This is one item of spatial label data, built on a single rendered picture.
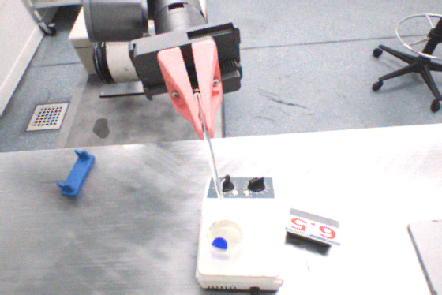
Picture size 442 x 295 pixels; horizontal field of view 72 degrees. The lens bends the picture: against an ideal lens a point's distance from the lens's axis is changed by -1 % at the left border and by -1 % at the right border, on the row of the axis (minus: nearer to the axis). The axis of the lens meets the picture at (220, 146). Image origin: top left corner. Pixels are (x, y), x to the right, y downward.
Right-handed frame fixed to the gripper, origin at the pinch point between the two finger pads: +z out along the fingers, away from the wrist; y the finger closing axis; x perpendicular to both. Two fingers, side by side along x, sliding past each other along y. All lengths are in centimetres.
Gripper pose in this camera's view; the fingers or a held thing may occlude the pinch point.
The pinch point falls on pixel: (204, 126)
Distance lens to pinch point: 25.2
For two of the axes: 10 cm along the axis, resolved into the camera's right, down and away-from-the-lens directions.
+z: 2.1, 7.8, -5.9
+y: 9.7, -2.3, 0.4
